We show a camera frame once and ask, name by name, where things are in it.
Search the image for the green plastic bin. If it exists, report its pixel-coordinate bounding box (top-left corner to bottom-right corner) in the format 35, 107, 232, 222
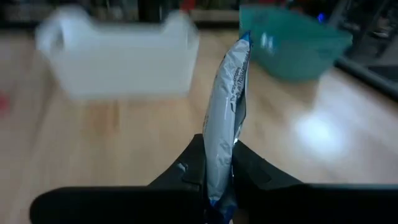
238, 4, 354, 82

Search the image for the white blue Hershey's candy bar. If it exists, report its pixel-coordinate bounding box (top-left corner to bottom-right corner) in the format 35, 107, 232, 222
201, 30, 253, 224

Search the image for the red gummy in clear wrapper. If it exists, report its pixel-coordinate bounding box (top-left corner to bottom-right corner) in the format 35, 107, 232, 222
0, 92, 12, 118

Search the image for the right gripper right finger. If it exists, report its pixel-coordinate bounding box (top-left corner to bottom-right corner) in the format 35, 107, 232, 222
231, 140, 398, 224

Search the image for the white plastic bin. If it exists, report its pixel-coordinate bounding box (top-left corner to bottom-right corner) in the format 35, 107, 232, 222
34, 6, 200, 100

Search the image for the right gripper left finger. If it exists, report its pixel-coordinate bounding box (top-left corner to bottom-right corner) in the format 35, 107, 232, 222
29, 133, 208, 224

